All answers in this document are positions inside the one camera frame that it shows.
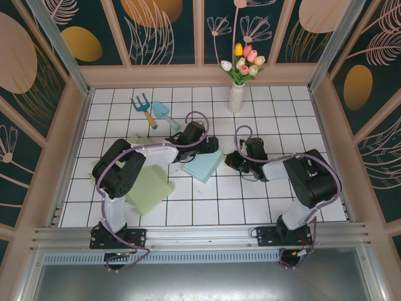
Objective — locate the white ribbed vase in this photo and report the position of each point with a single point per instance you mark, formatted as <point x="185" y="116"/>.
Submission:
<point x="235" y="100"/>

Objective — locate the dark panel white flower outline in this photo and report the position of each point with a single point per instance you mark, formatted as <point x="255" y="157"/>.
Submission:
<point x="15" y="175"/>

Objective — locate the dark panel gold circle leaves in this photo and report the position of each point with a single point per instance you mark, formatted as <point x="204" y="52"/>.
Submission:
<point x="156" y="47"/>

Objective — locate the dark panel pink leaf outlines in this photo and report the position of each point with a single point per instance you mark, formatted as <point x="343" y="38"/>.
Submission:
<point x="385" y="163"/>

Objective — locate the dark panel gold oval feathers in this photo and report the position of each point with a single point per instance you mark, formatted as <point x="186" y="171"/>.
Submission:
<point x="376" y="62"/>

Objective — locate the grey metal plate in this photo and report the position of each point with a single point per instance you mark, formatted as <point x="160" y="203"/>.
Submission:
<point x="200" y="285"/>

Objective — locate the long aluminium rail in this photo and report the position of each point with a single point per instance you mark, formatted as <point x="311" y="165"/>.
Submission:
<point x="200" y="238"/>

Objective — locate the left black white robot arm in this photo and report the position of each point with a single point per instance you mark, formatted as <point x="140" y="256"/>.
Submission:
<point x="125" y="182"/>

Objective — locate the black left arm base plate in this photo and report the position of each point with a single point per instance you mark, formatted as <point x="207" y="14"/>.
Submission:
<point x="138" y="238"/>

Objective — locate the light blue cloth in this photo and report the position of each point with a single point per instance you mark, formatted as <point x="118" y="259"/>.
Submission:
<point x="200" y="167"/>

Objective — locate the aluminium table side rail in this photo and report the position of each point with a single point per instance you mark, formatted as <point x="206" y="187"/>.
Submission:
<point x="78" y="135"/>
<point x="348" y="210"/>

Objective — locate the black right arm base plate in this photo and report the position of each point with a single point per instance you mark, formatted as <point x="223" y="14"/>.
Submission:
<point x="266" y="238"/>

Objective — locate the dark panel pink flower stems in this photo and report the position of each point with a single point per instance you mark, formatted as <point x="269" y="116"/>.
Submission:
<point x="260" y="47"/>

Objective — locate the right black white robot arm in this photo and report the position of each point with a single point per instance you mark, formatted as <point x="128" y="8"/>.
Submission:
<point x="313" y="178"/>

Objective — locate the tulip bouquet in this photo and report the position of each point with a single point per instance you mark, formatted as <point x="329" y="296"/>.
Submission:
<point x="247" y="62"/>

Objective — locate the aluminium frame post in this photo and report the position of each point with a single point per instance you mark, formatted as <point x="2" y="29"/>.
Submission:
<point x="335" y="40"/>
<point x="59" y="50"/>

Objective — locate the dark panel pink oval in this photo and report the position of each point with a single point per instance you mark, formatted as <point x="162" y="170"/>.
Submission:
<point x="300" y="47"/>

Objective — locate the light blue garden trowel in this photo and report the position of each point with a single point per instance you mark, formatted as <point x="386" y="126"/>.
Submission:
<point x="159" y="109"/>

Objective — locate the dark panel huge pink disc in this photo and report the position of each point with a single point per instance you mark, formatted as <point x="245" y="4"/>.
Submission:
<point x="18" y="62"/>

